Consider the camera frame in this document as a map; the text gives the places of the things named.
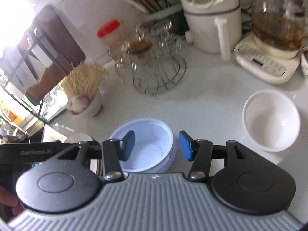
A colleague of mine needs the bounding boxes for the leaf pattern plate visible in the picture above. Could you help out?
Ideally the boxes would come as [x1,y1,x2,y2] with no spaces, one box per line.
[64,133,93,143]

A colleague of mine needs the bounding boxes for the light blue plastic bowl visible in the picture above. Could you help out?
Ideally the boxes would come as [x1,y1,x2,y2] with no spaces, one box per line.
[110,118,177,174]

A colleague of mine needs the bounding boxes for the dark wooden cutting board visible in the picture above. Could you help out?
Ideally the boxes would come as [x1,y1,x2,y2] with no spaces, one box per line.
[26,5,86,105]

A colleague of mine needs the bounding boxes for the left hand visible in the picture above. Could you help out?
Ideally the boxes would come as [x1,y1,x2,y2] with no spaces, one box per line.
[0,186,23,220]

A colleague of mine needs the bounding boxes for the white ceramic bowl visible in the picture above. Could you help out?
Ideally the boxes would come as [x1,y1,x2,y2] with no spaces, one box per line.
[242,90,301,153]

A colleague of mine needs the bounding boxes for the ceramic bowl with garlic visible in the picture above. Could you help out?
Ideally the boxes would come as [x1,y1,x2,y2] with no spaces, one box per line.
[72,89,103,118]

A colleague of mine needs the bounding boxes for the red lid plastic jar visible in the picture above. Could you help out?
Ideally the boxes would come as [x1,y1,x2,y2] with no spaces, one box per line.
[97,19,130,61]

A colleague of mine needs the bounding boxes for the dark metal dish rack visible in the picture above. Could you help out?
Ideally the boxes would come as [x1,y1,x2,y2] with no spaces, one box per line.
[1,30,67,124]

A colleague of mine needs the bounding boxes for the wire glass rack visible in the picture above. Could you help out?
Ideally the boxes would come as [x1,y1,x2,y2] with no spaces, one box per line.
[114,19,187,96]

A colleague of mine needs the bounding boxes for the garlic bulb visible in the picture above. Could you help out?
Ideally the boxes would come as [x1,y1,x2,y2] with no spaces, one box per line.
[66,94,90,114]

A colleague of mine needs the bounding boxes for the glass kettle on base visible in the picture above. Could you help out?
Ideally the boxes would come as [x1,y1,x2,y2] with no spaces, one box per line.
[234,0,306,85]

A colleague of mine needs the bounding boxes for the white electric cooker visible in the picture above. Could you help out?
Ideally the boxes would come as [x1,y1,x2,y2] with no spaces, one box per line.
[180,0,242,61]

